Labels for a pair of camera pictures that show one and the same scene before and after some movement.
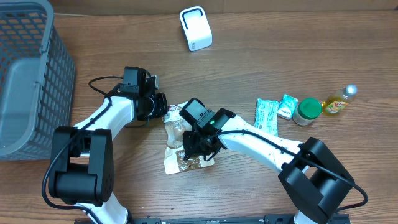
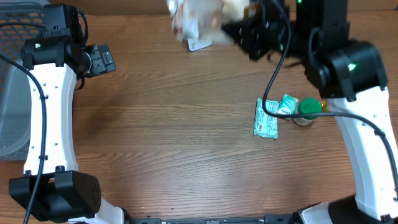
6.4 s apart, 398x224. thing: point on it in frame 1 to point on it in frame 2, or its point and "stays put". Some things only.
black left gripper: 161,106 to 98,66
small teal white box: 287,106 stays put
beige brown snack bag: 176,125 to 201,22
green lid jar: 306,111 stays put
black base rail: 345,218 stays put
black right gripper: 192,137 to 248,37
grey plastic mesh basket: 37,80 stays put
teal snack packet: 266,117 stays put
